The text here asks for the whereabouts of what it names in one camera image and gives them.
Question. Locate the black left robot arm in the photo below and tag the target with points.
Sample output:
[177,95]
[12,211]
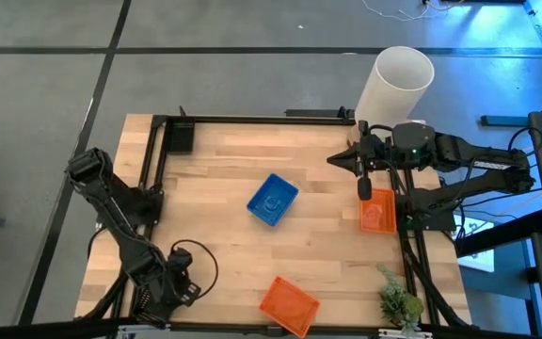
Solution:
[111,207]

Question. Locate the silver metal bracket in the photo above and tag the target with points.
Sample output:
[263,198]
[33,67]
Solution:
[132,333]
[405,334]

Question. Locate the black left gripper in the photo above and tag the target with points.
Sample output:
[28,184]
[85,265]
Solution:
[174,275]

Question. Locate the orange plastic basket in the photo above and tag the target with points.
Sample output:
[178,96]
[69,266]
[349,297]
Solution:
[379,214]
[290,306]

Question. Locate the black aluminium table frame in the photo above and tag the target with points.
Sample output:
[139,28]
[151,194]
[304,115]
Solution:
[252,119]

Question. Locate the blue metal floor bar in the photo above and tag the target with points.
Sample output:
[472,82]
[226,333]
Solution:
[504,120]

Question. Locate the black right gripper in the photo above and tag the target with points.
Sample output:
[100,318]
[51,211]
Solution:
[367,155]

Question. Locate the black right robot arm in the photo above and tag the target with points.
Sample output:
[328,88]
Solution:
[459,150]

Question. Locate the small green artificial plant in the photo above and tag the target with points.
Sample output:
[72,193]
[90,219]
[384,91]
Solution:
[399,303]

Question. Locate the white cylindrical lamp shade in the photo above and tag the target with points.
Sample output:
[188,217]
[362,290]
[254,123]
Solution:
[395,89]

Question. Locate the black diagonal beam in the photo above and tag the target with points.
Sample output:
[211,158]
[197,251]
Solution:
[501,233]

